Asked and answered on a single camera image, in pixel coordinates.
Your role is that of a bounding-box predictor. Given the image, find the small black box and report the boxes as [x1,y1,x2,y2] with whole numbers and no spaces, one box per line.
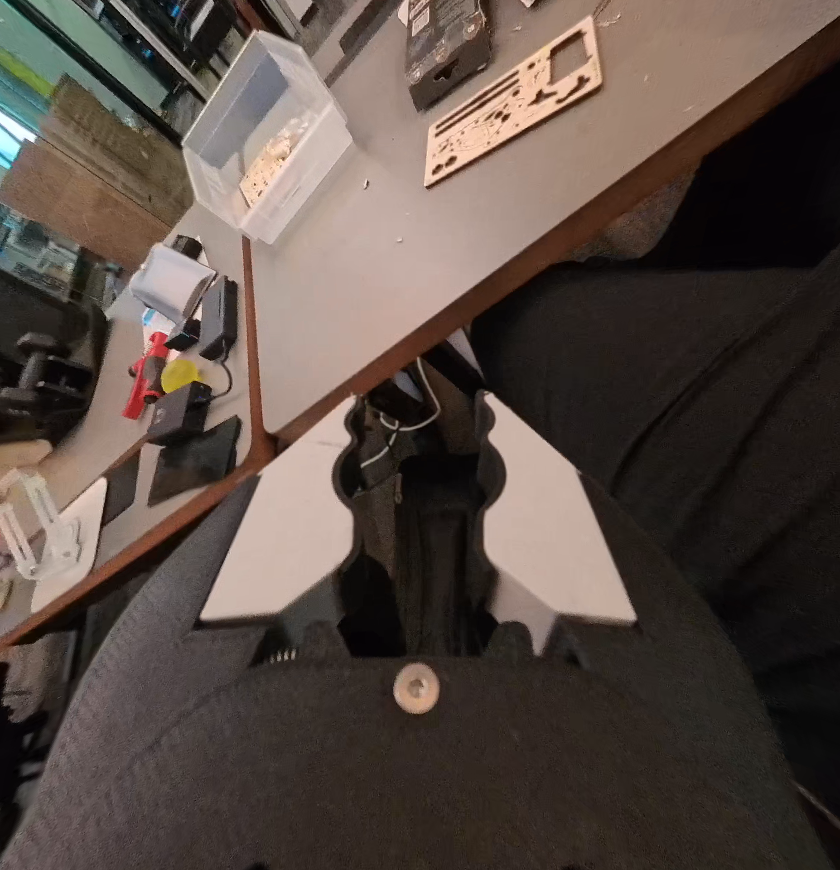
[148,382,213,443]

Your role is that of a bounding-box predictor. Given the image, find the plywood parts sheet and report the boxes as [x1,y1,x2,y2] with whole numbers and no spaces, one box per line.
[423,15,603,188]

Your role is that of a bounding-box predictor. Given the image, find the black cardboard box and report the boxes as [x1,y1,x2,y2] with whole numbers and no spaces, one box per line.
[403,0,496,113]

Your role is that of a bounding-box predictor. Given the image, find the clear plastic bin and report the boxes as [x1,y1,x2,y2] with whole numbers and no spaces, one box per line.
[182,30,354,244]

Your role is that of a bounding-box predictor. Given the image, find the person's dark clothing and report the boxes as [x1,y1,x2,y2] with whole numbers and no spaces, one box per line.
[471,54,840,870]

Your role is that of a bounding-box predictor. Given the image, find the white cable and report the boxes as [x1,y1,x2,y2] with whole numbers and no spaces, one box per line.
[362,360,443,477]

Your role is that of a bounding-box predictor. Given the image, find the black power bank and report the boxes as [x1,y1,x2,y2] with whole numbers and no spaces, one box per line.
[199,275,239,361]

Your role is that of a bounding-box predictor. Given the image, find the spare plywood model sheets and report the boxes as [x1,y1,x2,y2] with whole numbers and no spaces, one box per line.
[238,117,305,208]

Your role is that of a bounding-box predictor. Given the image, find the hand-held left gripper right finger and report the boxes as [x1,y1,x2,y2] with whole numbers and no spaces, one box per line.
[474,389,640,659]

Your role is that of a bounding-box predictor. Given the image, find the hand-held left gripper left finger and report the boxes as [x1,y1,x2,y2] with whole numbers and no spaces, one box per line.
[199,393,365,624]

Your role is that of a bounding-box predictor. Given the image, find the black dumbbell rack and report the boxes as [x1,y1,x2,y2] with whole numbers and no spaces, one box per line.
[0,329,101,443]

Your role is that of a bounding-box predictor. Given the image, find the white phone stand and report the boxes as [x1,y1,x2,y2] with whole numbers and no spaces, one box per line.
[0,469,108,613]

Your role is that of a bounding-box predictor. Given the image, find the brown cardboard box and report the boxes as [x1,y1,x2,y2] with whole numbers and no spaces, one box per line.
[0,75,193,273]

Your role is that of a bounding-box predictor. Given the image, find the black storage shelf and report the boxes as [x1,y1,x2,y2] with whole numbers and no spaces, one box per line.
[26,0,258,103]

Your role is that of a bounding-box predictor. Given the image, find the red handled tool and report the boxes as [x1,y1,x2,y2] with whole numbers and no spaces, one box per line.
[122,331,173,420]

